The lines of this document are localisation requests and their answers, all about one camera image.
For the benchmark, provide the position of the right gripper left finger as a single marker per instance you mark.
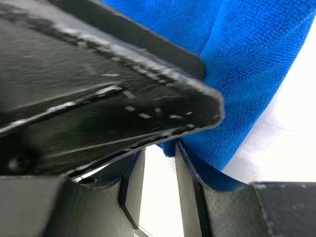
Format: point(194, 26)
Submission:
point(104, 204)

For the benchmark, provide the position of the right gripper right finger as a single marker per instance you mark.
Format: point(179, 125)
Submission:
point(216, 205)

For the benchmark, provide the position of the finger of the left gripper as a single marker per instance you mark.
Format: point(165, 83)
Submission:
point(110, 21)
point(73, 98)

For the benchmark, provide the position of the blue towel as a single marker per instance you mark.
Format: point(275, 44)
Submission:
point(247, 47)

